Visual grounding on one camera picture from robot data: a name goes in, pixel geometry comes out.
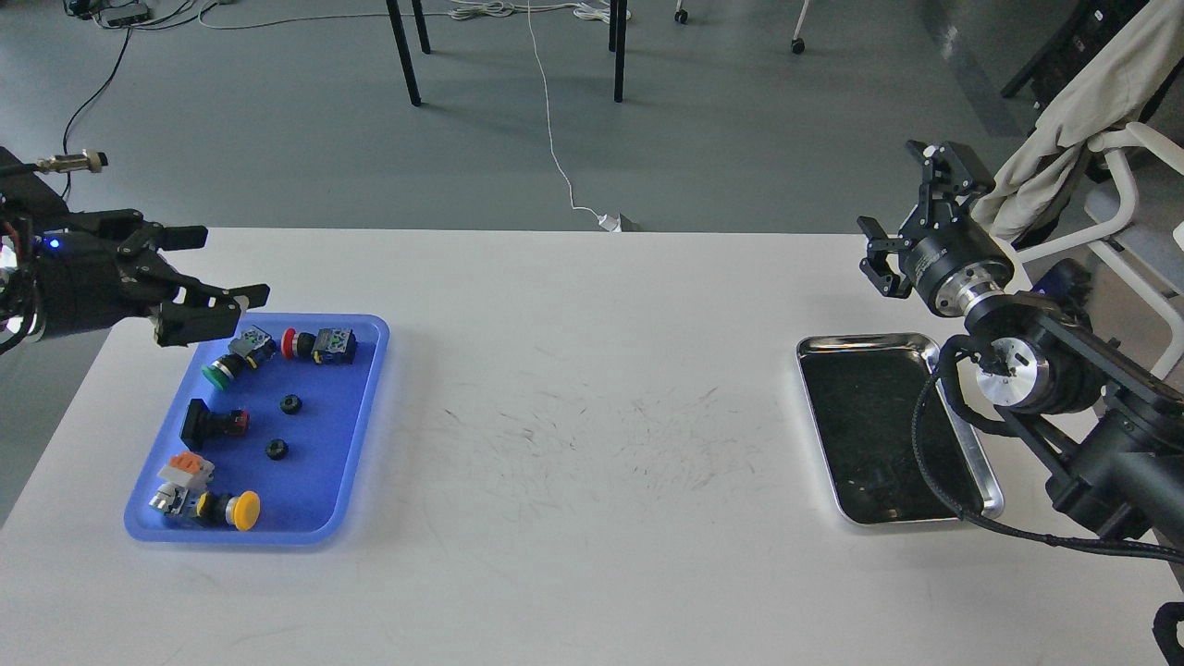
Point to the red push button switch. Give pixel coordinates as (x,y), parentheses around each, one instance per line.
(328,346)

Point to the white chair with beige cloth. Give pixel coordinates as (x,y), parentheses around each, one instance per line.
(1097,113)

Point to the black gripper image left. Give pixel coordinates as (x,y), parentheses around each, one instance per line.
(88,276)

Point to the blue plastic tray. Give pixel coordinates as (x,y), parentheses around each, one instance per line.
(305,495)

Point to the yellow push button switch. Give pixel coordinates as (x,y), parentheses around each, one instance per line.
(208,509)

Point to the black table leg right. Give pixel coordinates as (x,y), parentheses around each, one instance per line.
(616,44)

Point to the silver metal tray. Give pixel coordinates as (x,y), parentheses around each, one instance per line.
(862,392)

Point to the black table leg left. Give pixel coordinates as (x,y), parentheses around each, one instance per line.
(403,45)

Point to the green push button switch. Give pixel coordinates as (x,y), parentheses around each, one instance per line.
(247,351)

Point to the black push button switch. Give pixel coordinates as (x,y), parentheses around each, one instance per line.
(200,424)

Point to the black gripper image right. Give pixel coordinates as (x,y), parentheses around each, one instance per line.
(948,259)

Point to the black table leg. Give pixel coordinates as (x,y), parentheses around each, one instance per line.
(403,45)
(616,44)

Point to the small black gear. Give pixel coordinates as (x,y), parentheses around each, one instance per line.
(290,404)
(276,449)

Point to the orange grey contact block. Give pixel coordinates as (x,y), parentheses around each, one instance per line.
(188,470)

